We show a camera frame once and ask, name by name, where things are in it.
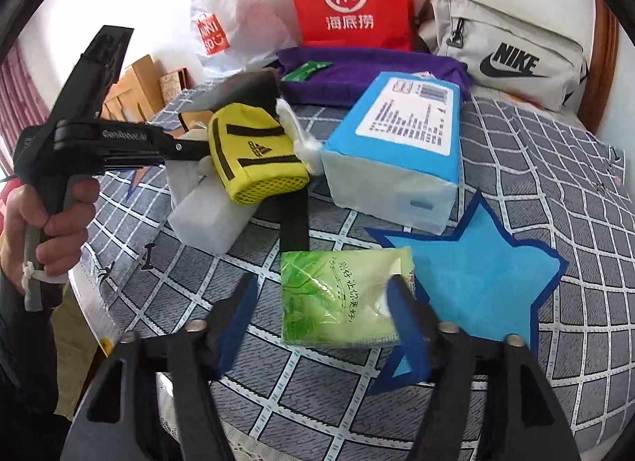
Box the brown cardboard box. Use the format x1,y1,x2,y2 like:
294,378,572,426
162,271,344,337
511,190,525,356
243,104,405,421
102,54,165,123

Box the person's left hand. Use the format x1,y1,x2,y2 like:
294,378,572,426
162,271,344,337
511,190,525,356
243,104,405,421
4,177,101,279

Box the blue tissue pack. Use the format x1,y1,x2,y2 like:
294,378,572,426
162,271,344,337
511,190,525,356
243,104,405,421
321,71,464,234

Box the wooden headboard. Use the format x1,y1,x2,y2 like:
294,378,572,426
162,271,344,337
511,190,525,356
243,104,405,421
580,0,622,137

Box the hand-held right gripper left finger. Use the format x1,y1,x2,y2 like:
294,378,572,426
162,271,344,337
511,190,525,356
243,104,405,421
60,273,261,461

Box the purple curtain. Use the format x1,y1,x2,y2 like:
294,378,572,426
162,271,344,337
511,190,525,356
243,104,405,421
0,39,50,179

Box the green tissue pack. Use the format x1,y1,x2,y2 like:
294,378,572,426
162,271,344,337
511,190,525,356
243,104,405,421
280,246,416,349

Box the small patterned box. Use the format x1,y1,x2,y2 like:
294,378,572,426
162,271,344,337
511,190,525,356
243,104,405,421
160,69,190,106

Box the white plastic shopping bag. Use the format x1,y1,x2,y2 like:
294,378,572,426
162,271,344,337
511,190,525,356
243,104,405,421
190,0,298,76

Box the dark green book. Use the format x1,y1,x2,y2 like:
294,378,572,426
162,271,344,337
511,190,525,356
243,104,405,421
179,70,282,131

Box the black strap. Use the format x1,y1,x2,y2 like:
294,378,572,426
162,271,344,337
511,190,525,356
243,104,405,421
279,187,311,254

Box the purple fabric bin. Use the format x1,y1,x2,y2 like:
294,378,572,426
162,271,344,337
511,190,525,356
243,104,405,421
275,47,472,107

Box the small green packet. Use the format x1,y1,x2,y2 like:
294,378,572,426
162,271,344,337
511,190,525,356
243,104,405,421
281,60,332,83

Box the white foam block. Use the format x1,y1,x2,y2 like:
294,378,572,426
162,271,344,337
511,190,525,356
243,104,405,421
167,126,260,251

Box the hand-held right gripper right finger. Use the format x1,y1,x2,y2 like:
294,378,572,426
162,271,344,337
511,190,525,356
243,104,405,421
386,277,581,461

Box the grey sports bag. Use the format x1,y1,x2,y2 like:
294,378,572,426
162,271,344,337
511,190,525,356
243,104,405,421
416,0,591,112

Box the yellow zip pouch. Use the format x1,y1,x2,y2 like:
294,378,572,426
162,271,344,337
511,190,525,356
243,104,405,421
207,103,311,205

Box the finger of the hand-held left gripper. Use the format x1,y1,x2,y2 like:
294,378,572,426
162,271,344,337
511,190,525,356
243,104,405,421
161,136,215,167

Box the grey checkered bed sheet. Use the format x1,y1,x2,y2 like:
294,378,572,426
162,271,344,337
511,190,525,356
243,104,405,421
69,86,635,461

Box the person's dark clothing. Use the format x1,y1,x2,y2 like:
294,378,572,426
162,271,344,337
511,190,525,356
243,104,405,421
0,267,70,422

